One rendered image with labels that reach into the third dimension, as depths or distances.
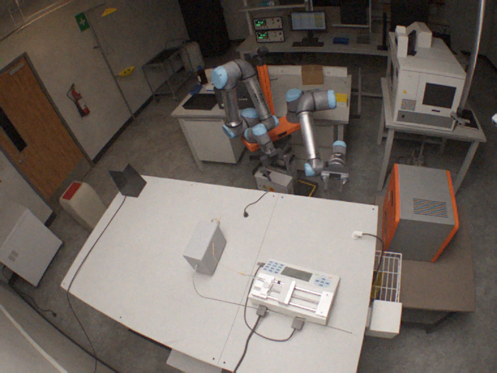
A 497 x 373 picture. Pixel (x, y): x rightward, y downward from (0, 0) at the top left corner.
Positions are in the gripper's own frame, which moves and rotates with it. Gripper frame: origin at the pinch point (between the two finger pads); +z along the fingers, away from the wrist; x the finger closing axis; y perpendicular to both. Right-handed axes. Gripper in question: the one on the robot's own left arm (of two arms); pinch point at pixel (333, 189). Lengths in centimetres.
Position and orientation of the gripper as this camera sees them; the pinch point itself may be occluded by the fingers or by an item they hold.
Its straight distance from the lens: 128.4
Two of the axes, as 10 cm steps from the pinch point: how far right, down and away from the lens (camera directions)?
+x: 9.3, 1.2, -3.5
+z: -3.2, 7.4, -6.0
